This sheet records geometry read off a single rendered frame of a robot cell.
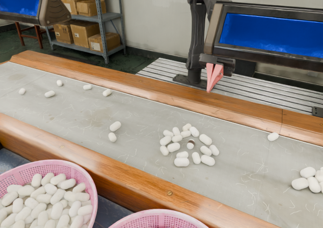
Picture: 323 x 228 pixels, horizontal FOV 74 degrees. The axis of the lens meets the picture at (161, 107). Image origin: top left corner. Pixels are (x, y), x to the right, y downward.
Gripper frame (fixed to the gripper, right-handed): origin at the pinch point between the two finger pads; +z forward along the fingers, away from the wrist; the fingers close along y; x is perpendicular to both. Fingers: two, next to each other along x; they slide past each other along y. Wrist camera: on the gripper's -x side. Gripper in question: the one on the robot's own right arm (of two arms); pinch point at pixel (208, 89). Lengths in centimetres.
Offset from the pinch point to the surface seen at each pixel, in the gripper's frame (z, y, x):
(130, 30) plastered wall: -120, -159, 170
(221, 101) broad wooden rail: -1.4, 3.2, 12.9
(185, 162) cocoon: 21.7, 1.0, -6.1
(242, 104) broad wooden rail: -2.2, 9.9, 13.6
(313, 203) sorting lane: 20.7, 28.9, -2.9
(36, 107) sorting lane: 21, -54, -3
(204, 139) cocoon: 14.4, 3.0, 0.4
